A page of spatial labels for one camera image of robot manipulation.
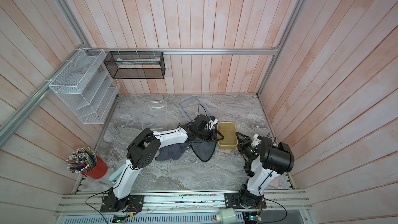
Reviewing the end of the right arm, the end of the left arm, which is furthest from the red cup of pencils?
the end of the right arm

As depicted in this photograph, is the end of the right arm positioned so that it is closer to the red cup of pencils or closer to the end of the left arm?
the end of the left arm

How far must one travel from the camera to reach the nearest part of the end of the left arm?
76 centimetres
